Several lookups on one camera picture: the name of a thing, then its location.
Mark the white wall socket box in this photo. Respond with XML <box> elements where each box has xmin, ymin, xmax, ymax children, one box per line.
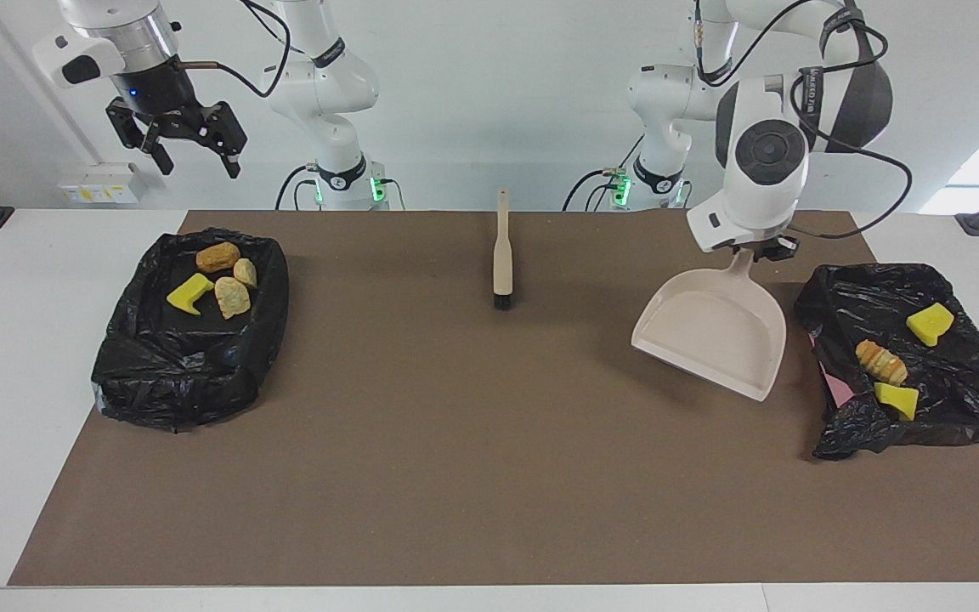
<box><xmin>58</xmin><ymin>163</ymin><xmax>146</xmax><ymax>205</ymax></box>

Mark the yellow sponge wedge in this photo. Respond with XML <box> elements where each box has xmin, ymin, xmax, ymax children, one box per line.
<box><xmin>874</xmin><ymin>382</ymin><xmax>920</xmax><ymax>422</ymax></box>

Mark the crumpled black trash bag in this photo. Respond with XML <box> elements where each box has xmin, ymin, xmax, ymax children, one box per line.
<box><xmin>794</xmin><ymin>262</ymin><xmax>979</xmax><ymax>462</ymax></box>

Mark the striped croissant bread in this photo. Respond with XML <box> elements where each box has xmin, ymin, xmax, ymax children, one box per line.
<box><xmin>855</xmin><ymin>339</ymin><xmax>909</xmax><ymax>386</ymax></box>

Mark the white wall conduit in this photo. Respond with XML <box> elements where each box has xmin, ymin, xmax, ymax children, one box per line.
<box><xmin>0</xmin><ymin>0</ymin><xmax>106</xmax><ymax>167</ymax></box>

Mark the yellow green sponge block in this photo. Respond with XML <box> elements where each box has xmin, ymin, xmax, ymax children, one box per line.
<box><xmin>906</xmin><ymin>302</ymin><xmax>956</xmax><ymax>348</ymax></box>

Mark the brown fried bread roll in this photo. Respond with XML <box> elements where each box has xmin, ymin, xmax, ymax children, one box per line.
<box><xmin>195</xmin><ymin>242</ymin><xmax>241</xmax><ymax>274</ymax></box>

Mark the beige plastic dustpan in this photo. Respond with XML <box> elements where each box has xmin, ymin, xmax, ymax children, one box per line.
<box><xmin>631</xmin><ymin>248</ymin><xmax>788</xmax><ymax>402</ymax></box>

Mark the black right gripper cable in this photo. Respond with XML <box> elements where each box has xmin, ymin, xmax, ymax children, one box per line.
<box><xmin>175</xmin><ymin>0</ymin><xmax>293</xmax><ymax>99</ymax></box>

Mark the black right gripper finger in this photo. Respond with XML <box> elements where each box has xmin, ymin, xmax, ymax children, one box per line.
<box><xmin>201</xmin><ymin>101</ymin><xmax>249</xmax><ymax>179</ymax></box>
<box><xmin>107</xmin><ymin>99</ymin><xmax>174</xmax><ymax>176</ymax></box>

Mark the black arm base cable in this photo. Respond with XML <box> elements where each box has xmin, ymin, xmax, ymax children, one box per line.
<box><xmin>563</xmin><ymin>127</ymin><xmax>648</xmax><ymax>212</ymax></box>
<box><xmin>275</xmin><ymin>164</ymin><xmax>320</xmax><ymax>211</ymax></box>

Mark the pink plastic bin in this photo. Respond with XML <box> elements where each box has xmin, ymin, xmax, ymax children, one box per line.
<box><xmin>808</xmin><ymin>333</ymin><xmax>854</xmax><ymax>411</ymax></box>

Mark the black bag lined bin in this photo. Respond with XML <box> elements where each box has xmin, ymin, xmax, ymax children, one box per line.
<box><xmin>90</xmin><ymin>227</ymin><xmax>291</xmax><ymax>433</ymax></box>

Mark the beige hand brush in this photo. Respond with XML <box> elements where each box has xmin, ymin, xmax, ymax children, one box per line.
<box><xmin>492</xmin><ymin>189</ymin><xmax>516</xmax><ymax>310</ymax></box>

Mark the notched yellow sponge piece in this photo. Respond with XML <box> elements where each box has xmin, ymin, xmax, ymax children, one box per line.
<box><xmin>167</xmin><ymin>272</ymin><xmax>215</xmax><ymax>316</ymax></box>

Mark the brown table mat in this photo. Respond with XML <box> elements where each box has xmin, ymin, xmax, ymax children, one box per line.
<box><xmin>7</xmin><ymin>210</ymin><xmax>979</xmax><ymax>587</ymax></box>

